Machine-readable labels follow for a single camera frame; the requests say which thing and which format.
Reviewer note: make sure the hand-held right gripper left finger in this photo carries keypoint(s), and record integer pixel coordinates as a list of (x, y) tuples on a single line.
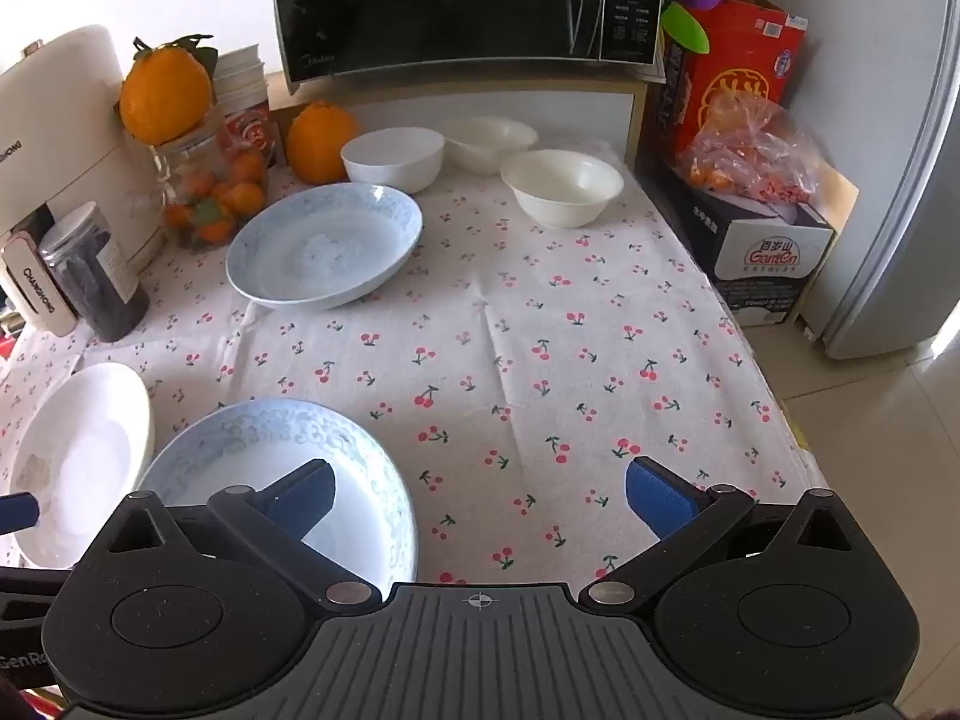
[(304, 499)]

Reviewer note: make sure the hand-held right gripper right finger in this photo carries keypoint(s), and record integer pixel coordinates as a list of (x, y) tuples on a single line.
[(656, 495)]

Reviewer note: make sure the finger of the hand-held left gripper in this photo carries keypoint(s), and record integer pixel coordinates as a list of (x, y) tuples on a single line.
[(16, 514)]

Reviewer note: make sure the blue patterned plate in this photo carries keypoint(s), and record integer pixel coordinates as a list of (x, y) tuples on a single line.
[(225, 450), (322, 247)]

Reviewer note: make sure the white plate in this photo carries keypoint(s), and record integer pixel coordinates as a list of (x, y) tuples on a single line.
[(82, 435)]

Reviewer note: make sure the cream bowl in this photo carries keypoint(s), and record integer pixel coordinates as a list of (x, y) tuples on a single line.
[(562, 184), (487, 139)]

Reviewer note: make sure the white bowl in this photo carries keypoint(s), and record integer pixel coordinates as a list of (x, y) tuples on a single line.
[(394, 157)]

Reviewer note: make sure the cherry print tablecloth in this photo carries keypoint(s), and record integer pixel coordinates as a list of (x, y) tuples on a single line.
[(487, 360)]

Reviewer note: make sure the clear jar of dark contents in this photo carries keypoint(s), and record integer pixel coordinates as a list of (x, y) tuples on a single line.
[(97, 292)]

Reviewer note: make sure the dark cardboard box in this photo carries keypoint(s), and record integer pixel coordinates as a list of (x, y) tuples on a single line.
[(765, 262)]

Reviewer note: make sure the clear plastic bag of oranges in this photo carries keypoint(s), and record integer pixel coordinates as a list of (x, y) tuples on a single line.
[(750, 157)]

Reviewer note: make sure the glass jar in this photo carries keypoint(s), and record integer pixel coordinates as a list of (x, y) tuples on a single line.
[(202, 146)]

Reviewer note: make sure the red printed cup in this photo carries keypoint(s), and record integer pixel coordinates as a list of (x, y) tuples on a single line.
[(255, 135)]

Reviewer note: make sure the grey refrigerator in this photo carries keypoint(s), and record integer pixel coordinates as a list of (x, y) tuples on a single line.
[(900, 202)]

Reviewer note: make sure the white air fryer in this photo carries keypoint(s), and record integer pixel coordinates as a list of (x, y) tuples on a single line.
[(67, 135)]

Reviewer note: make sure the white wood-edged cabinet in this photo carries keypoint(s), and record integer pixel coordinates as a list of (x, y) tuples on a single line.
[(525, 109)]

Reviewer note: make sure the stack of paper cups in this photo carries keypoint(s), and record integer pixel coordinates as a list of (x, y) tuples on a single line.
[(240, 82)]

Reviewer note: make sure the large orange with leaves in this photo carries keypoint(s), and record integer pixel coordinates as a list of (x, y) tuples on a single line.
[(165, 94)]

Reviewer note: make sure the red cardboard box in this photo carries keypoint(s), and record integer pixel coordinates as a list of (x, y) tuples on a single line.
[(739, 52)]

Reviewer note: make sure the green toy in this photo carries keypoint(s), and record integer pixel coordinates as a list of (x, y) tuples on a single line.
[(682, 26)]

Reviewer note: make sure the black microwave oven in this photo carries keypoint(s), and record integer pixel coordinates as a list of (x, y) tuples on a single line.
[(420, 0)]

